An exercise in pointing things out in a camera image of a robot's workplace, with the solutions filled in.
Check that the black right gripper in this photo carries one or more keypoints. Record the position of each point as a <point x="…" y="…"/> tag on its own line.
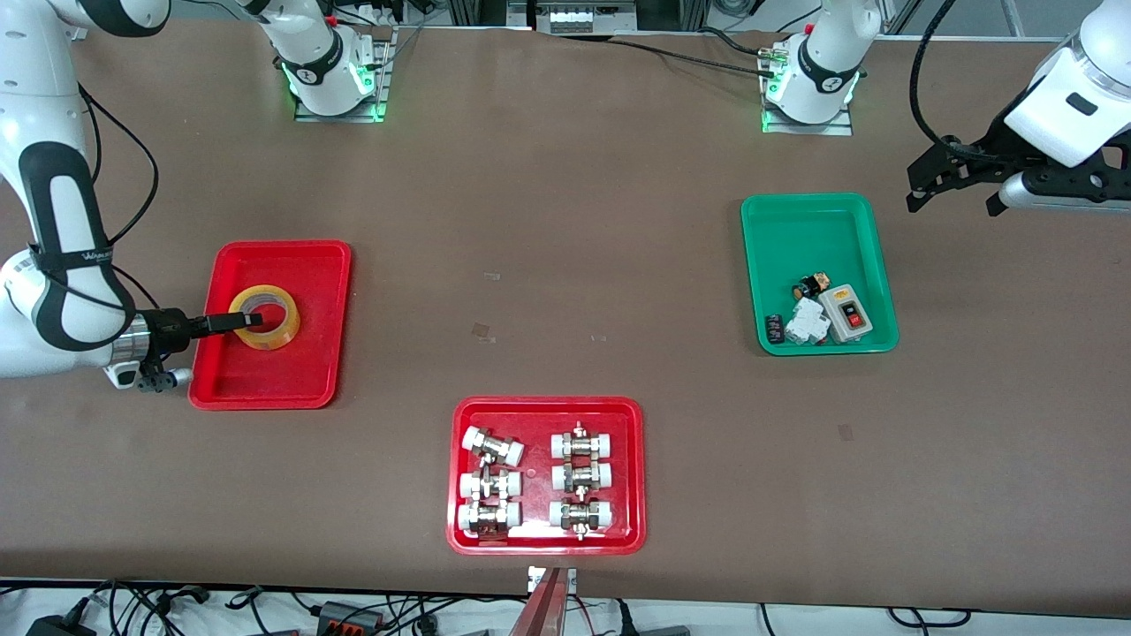
<point x="168" y="325"/>

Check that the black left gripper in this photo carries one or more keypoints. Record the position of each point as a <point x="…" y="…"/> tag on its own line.
<point x="988" y="151"/>

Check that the yellow tape roll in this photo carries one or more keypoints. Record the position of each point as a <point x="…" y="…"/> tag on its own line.
<point x="283" y="334"/>

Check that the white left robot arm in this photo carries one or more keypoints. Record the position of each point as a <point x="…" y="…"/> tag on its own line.
<point x="822" y="71"/>

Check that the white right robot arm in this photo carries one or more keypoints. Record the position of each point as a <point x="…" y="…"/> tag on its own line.
<point x="53" y="221"/>

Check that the empty-looking red plastic tray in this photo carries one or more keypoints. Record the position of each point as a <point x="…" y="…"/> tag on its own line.
<point x="265" y="380"/>

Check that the green plastic tray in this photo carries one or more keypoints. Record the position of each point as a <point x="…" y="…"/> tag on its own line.
<point x="831" y="238"/>

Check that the red tray with fittings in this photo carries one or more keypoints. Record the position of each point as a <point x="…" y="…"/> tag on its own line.
<point x="539" y="477"/>

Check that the small board black capacitor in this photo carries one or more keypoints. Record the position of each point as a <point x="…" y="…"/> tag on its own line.
<point x="808" y="286"/>

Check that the white circuit breaker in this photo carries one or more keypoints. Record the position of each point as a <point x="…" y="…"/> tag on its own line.
<point x="807" y="324"/>

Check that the black terminal block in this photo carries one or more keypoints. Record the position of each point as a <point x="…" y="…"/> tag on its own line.
<point x="775" y="329"/>

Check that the black plug connector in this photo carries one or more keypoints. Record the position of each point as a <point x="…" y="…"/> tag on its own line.
<point x="181" y="597"/>

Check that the metal fitting white caps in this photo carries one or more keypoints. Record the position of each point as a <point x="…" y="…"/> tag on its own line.
<point x="581" y="443"/>
<point x="489" y="517"/>
<point x="493" y="446"/>
<point x="489" y="484"/>
<point x="581" y="477"/>
<point x="580" y="515"/>

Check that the grey box orange details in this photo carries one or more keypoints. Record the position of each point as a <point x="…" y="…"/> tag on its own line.
<point x="349" y="617"/>

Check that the black power adapter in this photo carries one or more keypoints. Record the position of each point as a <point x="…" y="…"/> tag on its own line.
<point x="57" y="627"/>

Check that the white power strip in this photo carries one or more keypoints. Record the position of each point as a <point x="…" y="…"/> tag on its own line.
<point x="588" y="16"/>

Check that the reddish metal bar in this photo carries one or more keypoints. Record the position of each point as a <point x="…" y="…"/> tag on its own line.
<point x="543" y="609"/>

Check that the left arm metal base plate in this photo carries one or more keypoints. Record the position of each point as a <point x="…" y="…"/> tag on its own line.
<point x="839" y="128"/>

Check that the grey switch box red button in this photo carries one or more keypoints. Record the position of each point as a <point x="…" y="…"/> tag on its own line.
<point x="844" y="314"/>

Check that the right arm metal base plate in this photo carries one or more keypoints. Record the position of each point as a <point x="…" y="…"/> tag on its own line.
<point x="380" y="88"/>

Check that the small aluminium bracket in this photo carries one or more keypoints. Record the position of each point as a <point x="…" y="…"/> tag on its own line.
<point x="536" y="579"/>

